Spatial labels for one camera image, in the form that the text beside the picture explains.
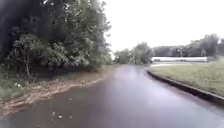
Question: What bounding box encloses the grass slope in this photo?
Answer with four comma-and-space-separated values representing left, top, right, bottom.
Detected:
148, 57, 224, 98

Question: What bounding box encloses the dry grass verge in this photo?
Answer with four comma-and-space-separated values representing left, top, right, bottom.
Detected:
0, 64, 118, 118

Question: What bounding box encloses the wood of tall trees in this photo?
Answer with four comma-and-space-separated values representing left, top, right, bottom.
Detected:
0, 0, 114, 80

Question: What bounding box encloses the long white building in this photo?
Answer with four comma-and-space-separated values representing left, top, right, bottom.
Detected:
150, 56, 209, 64

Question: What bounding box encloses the grey asphalt road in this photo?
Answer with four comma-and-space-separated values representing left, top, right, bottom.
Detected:
0, 64, 224, 128

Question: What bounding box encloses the dark stone kerb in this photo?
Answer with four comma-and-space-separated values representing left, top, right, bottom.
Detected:
146, 68, 224, 108

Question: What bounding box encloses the cluster of small trees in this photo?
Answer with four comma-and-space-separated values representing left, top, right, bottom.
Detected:
113, 41, 154, 66

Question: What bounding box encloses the row of distant trees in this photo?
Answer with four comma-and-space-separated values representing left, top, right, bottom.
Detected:
152, 33, 224, 58

